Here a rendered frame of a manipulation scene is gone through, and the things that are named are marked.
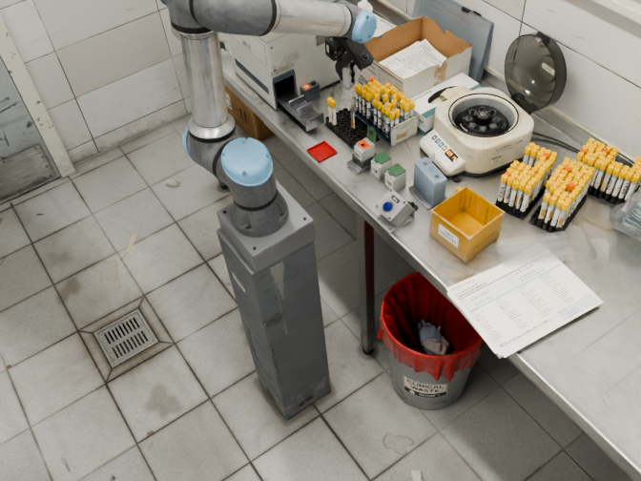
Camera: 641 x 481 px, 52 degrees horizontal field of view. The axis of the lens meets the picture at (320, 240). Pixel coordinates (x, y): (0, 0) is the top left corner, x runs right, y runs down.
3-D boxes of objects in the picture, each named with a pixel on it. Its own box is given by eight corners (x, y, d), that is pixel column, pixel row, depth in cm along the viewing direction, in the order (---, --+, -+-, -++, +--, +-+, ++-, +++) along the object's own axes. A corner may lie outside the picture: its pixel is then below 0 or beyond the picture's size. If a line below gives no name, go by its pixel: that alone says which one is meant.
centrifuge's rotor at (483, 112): (444, 126, 196) (445, 107, 190) (486, 110, 199) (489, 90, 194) (473, 156, 186) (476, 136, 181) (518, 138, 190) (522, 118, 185)
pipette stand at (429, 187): (408, 189, 187) (409, 163, 180) (429, 180, 189) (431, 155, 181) (427, 211, 181) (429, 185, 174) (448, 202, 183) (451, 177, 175)
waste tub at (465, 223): (427, 235, 175) (429, 210, 168) (462, 210, 180) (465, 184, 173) (465, 264, 168) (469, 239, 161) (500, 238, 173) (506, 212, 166)
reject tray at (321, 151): (306, 151, 201) (306, 149, 200) (324, 141, 203) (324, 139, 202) (319, 162, 197) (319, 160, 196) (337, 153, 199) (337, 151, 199)
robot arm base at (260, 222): (243, 245, 168) (236, 220, 160) (224, 205, 177) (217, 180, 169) (297, 223, 171) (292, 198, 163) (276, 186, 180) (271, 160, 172)
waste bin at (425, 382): (358, 365, 250) (355, 298, 216) (431, 317, 262) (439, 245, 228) (423, 442, 229) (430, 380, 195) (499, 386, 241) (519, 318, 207)
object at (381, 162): (370, 175, 192) (370, 157, 187) (383, 167, 194) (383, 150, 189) (379, 181, 190) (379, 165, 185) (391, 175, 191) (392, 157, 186)
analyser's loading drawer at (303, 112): (272, 99, 215) (270, 87, 211) (289, 92, 218) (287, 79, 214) (306, 131, 204) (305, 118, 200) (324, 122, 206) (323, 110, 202)
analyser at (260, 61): (234, 73, 230) (217, -8, 208) (299, 44, 239) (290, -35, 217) (280, 115, 213) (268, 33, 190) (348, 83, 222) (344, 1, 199)
